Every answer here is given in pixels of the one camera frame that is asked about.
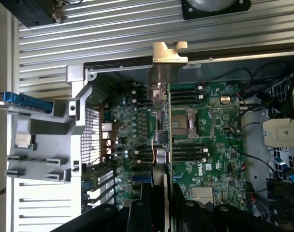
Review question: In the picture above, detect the grey plastic parts rack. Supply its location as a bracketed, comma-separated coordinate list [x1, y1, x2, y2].
[5, 98, 77, 186]

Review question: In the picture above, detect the silver hard disk blue frame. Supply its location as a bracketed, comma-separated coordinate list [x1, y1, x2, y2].
[0, 91, 54, 114]

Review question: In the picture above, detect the black plastic fan holder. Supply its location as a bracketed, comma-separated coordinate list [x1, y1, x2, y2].
[266, 177, 294, 219]

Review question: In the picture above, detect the silver coin cell battery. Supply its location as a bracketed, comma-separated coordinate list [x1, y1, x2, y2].
[220, 94, 233, 106]

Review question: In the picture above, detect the black RAM slot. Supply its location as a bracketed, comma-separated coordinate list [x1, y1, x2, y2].
[136, 156, 208, 168]
[137, 88, 203, 101]
[137, 99, 203, 110]
[132, 83, 204, 96]
[132, 93, 204, 105]
[134, 146, 208, 158]
[137, 151, 208, 162]
[137, 142, 208, 153]

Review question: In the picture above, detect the black box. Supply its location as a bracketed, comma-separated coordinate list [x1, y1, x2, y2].
[0, 0, 63, 29]

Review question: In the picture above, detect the blue flat SATA wire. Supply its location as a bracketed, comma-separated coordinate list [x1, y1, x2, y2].
[274, 156, 294, 194]

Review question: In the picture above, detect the green motherboard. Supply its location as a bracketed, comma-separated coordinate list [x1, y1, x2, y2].
[82, 81, 249, 219]

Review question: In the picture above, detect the silver finned chipset heatsink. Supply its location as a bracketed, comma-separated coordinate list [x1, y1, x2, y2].
[191, 187, 213, 203]

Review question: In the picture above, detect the square silver CPU chip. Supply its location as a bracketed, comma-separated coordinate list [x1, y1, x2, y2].
[15, 133, 32, 148]

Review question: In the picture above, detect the open grey PC case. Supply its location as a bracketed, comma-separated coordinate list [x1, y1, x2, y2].
[64, 47, 294, 232]

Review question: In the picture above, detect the metal disk bay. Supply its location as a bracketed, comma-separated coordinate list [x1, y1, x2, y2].
[240, 72, 294, 179]

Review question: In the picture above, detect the thin black wire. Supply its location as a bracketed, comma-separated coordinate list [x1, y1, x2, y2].
[230, 106, 278, 177]
[211, 67, 254, 97]

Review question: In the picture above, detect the thick black cable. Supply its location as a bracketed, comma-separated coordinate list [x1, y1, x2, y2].
[238, 60, 294, 121]

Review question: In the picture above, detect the CPU socket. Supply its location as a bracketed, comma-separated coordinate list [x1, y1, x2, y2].
[171, 107, 199, 141]

